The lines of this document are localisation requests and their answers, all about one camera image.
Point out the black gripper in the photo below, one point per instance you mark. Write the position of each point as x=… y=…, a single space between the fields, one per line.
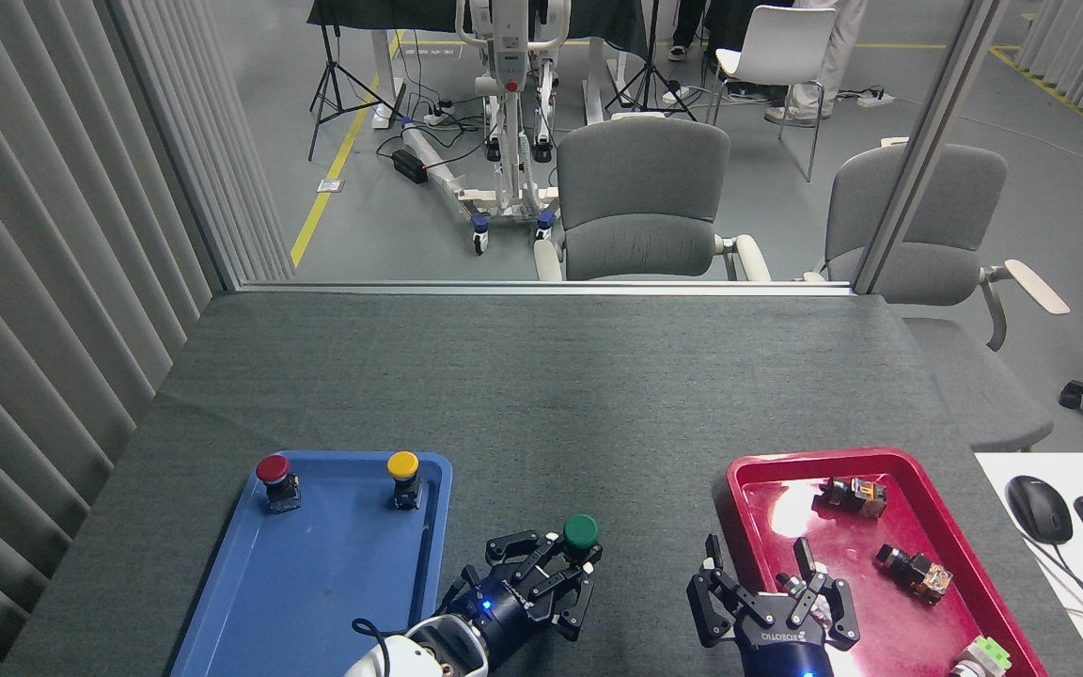
x=499 y=611
x=781 y=653

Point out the green push button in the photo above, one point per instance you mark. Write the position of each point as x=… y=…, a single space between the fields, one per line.
x=581 y=531

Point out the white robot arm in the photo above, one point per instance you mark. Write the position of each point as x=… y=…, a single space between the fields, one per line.
x=410 y=653

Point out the yellow push button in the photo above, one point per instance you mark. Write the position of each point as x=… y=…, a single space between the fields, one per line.
x=402 y=464

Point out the red push button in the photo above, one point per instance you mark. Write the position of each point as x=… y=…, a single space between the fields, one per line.
x=273 y=468

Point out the red plastic tray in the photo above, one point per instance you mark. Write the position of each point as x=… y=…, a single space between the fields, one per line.
x=899 y=630

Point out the dark grey table cloth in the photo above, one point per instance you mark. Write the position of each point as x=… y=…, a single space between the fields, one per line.
x=551 y=395

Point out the blue plastic tray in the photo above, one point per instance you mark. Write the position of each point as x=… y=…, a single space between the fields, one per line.
x=316 y=583

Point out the black computer mouse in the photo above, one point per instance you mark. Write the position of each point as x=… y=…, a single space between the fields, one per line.
x=1040 y=508

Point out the grey chair with armrests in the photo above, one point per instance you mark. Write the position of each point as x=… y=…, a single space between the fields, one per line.
x=955 y=226
x=640 y=207

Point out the black power box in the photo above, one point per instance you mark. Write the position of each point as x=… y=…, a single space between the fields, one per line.
x=408 y=166

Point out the metal floor plate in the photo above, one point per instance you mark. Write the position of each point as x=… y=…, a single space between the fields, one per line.
x=330 y=185

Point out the white power strip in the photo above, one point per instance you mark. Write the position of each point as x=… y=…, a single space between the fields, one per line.
x=438 y=115
x=875 y=98

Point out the black tripod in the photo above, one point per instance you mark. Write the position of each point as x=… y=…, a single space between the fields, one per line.
x=651 y=66
x=326 y=66

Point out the white stand on wheels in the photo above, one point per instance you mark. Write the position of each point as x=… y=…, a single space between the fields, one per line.
x=509 y=56

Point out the person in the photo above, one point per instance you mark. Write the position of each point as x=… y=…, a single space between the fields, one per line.
x=687 y=23
x=842 y=47

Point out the white plastic chair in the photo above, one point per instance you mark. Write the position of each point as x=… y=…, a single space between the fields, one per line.
x=781 y=42

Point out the black covered table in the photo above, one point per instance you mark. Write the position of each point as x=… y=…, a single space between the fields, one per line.
x=382 y=14

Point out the silver knob switch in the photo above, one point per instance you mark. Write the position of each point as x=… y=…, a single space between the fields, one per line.
x=792 y=588

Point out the black switch with orange lens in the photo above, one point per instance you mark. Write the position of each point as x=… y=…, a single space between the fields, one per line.
x=856 y=494

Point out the black and orange switch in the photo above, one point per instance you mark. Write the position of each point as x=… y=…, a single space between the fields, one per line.
x=918 y=572

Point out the green and white switch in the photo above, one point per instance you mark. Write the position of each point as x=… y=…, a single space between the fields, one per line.
x=983 y=656

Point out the silver table rail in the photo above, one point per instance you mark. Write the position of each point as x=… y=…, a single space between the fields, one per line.
x=541 y=288

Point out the silver post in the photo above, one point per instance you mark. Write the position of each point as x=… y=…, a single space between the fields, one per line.
x=936 y=141

